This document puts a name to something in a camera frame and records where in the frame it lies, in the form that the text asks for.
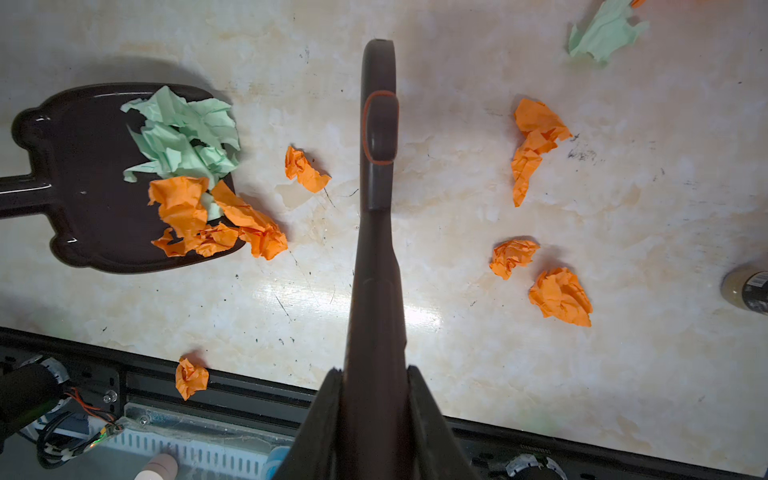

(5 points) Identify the stray orange scrap on rail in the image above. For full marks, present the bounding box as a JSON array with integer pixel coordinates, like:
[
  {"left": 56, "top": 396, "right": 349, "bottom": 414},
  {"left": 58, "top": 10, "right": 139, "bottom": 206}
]
[{"left": 175, "top": 357, "right": 210, "bottom": 401}]

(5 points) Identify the blue tape roll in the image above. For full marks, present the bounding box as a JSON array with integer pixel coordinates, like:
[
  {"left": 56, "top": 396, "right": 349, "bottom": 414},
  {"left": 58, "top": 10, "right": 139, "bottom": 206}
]
[{"left": 260, "top": 446, "right": 290, "bottom": 480}]

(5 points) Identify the orange scrap front right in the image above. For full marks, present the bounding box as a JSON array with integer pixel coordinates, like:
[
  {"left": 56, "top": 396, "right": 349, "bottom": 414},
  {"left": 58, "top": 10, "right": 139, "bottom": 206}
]
[{"left": 528, "top": 267, "right": 593, "bottom": 328}]

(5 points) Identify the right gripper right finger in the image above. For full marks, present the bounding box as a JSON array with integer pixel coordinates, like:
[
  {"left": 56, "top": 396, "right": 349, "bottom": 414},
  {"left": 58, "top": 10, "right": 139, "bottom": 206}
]
[{"left": 407, "top": 365, "right": 478, "bottom": 479}]

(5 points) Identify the large orange paper clump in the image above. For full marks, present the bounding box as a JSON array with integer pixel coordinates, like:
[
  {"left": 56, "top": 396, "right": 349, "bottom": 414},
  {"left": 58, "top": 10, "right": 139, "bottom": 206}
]
[{"left": 152, "top": 181, "right": 288, "bottom": 260}]

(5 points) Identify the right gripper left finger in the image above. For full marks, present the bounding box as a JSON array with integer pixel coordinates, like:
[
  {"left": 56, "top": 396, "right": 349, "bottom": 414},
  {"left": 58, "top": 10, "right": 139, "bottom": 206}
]
[{"left": 273, "top": 369, "right": 343, "bottom": 480}]

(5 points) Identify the white slotted cable duct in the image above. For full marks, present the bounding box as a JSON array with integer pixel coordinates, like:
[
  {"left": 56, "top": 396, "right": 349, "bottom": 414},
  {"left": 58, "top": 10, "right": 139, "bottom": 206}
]
[{"left": 101, "top": 405, "right": 293, "bottom": 479}]

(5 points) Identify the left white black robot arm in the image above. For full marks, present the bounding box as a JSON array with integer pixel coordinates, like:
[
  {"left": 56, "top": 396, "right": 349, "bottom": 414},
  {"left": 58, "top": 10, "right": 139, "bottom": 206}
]
[{"left": 1, "top": 355, "right": 70, "bottom": 450}]

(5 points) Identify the dark brown plastic dustpan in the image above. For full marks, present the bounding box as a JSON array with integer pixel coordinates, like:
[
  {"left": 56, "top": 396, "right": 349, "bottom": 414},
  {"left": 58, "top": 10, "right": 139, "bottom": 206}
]
[{"left": 0, "top": 82, "right": 247, "bottom": 275}]

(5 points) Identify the long orange paper scrap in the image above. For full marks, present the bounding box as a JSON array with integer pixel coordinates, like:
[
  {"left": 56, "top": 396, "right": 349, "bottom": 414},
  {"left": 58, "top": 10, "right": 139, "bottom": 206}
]
[{"left": 511, "top": 98, "right": 573, "bottom": 207}]

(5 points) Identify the small orange scrap front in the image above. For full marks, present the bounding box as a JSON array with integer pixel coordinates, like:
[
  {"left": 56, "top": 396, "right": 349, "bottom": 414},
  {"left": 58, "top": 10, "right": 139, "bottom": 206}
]
[{"left": 489, "top": 239, "right": 540, "bottom": 280}]

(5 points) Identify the green scrap right side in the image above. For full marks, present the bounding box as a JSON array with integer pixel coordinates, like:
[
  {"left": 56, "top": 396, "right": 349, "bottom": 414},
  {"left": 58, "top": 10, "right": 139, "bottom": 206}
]
[{"left": 567, "top": 0, "right": 649, "bottom": 64}]

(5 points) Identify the pink cylinder object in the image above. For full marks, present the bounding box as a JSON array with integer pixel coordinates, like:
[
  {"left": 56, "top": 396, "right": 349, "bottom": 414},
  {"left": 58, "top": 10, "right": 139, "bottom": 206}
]
[{"left": 134, "top": 453, "right": 179, "bottom": 480}]

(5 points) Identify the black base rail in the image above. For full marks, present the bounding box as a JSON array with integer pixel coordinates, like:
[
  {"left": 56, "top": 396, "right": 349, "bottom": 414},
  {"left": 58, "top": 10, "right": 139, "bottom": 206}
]
[{"left": 0, "top": 326, "right": 768, "bottom": 480}]

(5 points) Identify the dark brown hand brush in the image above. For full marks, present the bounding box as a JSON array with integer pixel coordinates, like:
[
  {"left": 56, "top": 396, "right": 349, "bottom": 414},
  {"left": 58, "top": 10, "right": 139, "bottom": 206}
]
[{"left": 339, "top": 39, "right": 413, "bottom": 479}]

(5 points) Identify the dark glass bottle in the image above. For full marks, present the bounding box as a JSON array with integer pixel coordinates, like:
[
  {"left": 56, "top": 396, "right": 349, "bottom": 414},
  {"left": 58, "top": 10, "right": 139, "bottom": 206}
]
[{"left": 721, "top": 267, "right": 768, "bottom": 315}]

